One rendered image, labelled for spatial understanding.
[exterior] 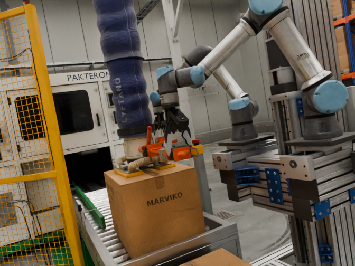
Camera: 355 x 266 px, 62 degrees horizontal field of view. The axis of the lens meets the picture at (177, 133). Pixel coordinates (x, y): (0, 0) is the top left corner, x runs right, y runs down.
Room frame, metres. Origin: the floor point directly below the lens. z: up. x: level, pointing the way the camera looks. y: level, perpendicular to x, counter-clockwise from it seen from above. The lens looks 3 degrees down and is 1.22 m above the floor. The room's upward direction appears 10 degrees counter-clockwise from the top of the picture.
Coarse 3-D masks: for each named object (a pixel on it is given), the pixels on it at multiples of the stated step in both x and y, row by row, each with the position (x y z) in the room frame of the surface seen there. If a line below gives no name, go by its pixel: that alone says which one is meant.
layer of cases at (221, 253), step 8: (200, 256) 1.39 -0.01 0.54; (208, 256) 1.38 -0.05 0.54; (216, 256) 1.36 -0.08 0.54; (224, 256) 1.35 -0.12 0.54; (232, 256) 1.34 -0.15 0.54; (184, 264) 1.34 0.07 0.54; (192, 264) 1.33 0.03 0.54; (200, 264) 1.32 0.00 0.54; (208, 264) 1.30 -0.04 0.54; (216, 264) 1.29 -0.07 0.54; (224, 264) 1.28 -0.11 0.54; (232, 264) 1.27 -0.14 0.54; (240, 264) 1.26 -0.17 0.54; (248, 264) 1.25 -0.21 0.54
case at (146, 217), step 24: (168, 168) 1.64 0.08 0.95; (192, 168) 1.54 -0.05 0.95; (120, 192) 1.43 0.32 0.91; (144, 192) 1.44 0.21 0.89; (168, 192) 1.48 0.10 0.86; (192, 192) 1.53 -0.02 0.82; (120, 216) 1.57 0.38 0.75; (144, 216) 1.43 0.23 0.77; (168, 216) 1.47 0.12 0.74; (192, 216) 1.52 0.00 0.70; (120, 240) 1.74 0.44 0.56; (144, 240) 1.42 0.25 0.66; (168, 240) 1.47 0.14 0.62
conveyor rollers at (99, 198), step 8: (88, 192) 3.38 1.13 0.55; (96, 192) 3.32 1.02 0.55; (104, 192) 3.26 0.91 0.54; (80, 200) 3.07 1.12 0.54; (96, 200) 2.96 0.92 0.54; (104, 200) 2.90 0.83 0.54; (104, 208) 2.56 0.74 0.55; (88, 216) 2.41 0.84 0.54; (104, 216) 2.36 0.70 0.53; (96, 224) 2.17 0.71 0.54; (112, 224) 2.12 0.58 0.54; (104, 232) 1.94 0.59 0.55; (112, 232) 1.95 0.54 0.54; (104, 240) 1.83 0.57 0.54; (112, 240) 1.78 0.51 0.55; (112, 248) 1.68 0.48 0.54; (120, 248) 1.69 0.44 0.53; (112, 256) 1.58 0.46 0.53; (120, 256) 1.53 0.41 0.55; (128, 256) 1.53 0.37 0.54
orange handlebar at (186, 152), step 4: (164, 140) 2.07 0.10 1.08; (176, 140) 1.91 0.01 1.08; (140, 148) 1.65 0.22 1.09; (156, 148) 1.42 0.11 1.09; (160, 148) 1.41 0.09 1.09; (152, 152) 1.45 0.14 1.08; (156, 152) 1.39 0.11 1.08; (164, 152) 1.29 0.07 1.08; (180, 152) 1.16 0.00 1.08; (184, 152) 1.16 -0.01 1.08; (188, 152) 1.17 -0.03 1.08; (180, 156) 1.16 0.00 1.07
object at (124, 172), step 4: (124, 164) 1.79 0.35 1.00; (116, 168) 1.85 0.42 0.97; (120, 168) 1.80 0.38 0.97; (116, 172) 1.79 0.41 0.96; (120, 172) 1.69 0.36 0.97; (124, 172) 1.65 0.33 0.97; (128, 172) 1.60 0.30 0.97; (132, 172) 1.60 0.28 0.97; (136, 172) 1.59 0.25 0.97; (140, 172) 1.59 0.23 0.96; (124, 176) 1.59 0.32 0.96; (128, 176) 1.56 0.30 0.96; (132, 176) 1.57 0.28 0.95
